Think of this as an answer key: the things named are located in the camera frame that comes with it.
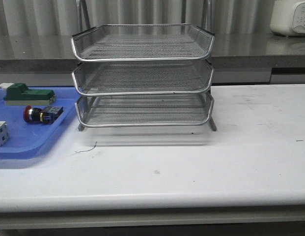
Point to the white grey cube connector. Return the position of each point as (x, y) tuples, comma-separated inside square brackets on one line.
[(4, 133)]

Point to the red emergency stop button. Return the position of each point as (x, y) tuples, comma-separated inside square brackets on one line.
[(47, 115)]

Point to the blue plastic tray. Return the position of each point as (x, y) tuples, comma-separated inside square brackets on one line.
[(28, 139)]

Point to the silver mesh tray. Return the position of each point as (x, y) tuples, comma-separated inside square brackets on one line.
[(142, 42), (144, 110), (143, 77)]

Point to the grey steel counter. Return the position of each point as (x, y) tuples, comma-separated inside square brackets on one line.
[(252, 58)]

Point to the white kitchen appliance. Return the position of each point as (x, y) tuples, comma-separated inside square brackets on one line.
[(288, 17)]

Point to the silver metal rack frame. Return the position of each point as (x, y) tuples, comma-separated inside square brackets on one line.
[(206, 21)]

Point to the green terminal block component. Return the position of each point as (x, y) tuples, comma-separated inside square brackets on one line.
[(21, 94)]

